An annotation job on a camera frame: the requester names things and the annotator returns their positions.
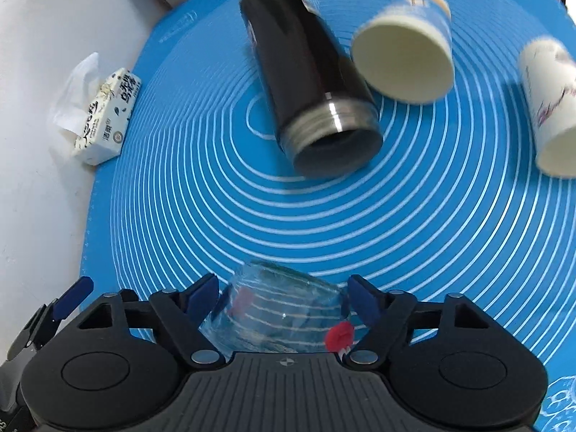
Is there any clear glass cup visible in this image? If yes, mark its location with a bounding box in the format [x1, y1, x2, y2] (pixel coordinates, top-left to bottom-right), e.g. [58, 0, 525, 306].
[200, 260, 354, 358]

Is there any blue paper cup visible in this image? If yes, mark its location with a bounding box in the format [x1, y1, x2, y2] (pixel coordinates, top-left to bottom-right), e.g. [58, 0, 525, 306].
[351, 0, 455, 104]

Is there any white paper cup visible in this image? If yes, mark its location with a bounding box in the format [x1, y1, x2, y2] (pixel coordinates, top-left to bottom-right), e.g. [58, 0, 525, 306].
[518, 36, 575, 179]

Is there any blue silicone mat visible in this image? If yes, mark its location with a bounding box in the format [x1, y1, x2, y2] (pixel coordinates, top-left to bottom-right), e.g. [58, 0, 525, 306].
[81, 0, 575, 431]

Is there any black thermos bottle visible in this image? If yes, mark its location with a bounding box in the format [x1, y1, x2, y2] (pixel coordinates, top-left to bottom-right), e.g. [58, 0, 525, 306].
[239, 0, 383, 179]

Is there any white tissue box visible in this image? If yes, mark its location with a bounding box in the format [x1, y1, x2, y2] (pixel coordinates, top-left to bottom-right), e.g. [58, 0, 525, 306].
[47, 52, 143, 166]

